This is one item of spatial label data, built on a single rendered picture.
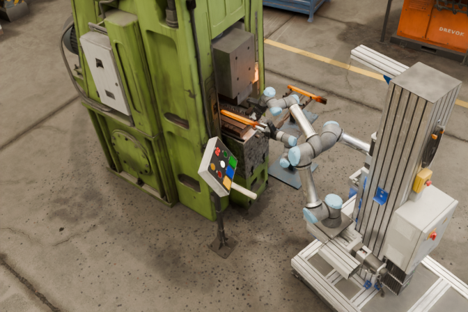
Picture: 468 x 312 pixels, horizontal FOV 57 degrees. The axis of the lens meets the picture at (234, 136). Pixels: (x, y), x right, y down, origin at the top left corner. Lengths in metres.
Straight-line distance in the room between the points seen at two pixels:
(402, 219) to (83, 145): 3.67
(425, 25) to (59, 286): 5.29
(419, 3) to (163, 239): 4.38
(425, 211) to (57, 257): 3.12
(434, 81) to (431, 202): 0.82
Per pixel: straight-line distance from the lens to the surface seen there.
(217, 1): 2.99
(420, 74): 2.40
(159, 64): 3.23
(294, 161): 2.77
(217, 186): 3.05
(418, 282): 3.75
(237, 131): 3.50
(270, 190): 4.33
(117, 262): 4.10
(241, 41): 3.10
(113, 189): 4.64
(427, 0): 6.26
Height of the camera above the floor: 3.36
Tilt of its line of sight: 43 degrees down
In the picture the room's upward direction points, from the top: 5 degrees counter-clockwise
